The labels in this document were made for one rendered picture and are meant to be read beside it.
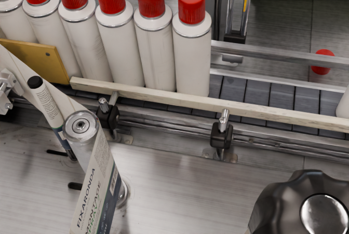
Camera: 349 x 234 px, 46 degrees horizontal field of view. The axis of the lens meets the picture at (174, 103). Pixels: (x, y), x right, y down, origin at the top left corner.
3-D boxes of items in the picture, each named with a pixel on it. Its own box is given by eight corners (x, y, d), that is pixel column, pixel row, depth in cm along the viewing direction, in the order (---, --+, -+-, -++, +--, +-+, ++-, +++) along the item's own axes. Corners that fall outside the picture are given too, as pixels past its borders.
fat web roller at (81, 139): (91, 205, 57) (51, 140, 41) (101, 175, 59) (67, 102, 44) (122, 211, 56) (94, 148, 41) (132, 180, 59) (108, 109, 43)
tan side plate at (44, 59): (12, 78, 68) (-11, 41, 60) (14, 74, 68) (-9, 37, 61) (69, 87, 66) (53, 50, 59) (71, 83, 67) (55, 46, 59)
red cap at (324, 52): (308, 61, 75) (312, 49, 72) (326, 58, 75) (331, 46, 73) (314, 76, 73) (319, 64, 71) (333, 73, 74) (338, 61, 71)
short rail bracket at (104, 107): (104, 147, 68) (88, 106, 58) (115, 114, 71) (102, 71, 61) (123, 150, 67) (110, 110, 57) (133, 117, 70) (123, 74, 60)
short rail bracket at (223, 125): (208, 165, 65) (210, 126, 55) (211, 149, 66) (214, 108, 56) (228, 169, 64) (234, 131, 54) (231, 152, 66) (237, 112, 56)
